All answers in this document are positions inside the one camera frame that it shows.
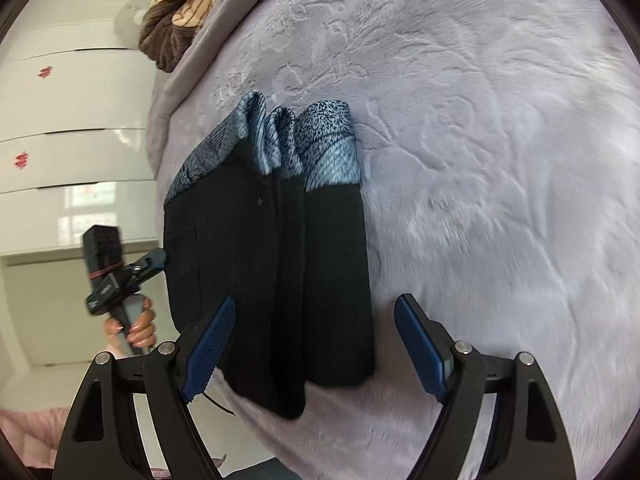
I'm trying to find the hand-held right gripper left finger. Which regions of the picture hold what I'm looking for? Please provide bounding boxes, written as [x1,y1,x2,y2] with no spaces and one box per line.
[52,296,237,480]

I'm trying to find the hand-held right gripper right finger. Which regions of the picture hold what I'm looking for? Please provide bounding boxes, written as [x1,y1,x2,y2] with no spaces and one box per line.
[394,293,577,480]

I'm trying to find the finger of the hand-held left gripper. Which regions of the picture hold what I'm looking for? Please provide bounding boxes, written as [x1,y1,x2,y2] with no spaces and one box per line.
[125,247,168,273]
[129,261,168,288]

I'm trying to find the black pants with grey lining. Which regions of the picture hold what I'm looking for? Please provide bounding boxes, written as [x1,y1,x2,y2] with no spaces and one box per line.
[162,91,377,421]

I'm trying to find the person's left hand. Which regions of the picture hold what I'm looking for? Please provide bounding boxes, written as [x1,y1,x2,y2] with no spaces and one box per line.
[102,297,159,357]

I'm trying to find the white glossy drawer cabinet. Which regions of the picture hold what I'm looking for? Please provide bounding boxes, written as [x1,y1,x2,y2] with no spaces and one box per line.
[0,0,172,372]

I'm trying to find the pink quilted garment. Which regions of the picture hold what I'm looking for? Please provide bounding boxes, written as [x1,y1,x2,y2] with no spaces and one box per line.
[0,406,71,472]

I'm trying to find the lilac embossed plush blanket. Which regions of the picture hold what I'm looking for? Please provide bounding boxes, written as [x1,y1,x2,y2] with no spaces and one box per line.
[145,0,640,480]

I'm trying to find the brown tan striped cloth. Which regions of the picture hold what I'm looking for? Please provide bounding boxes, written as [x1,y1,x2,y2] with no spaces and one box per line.
[138,0,252,74]

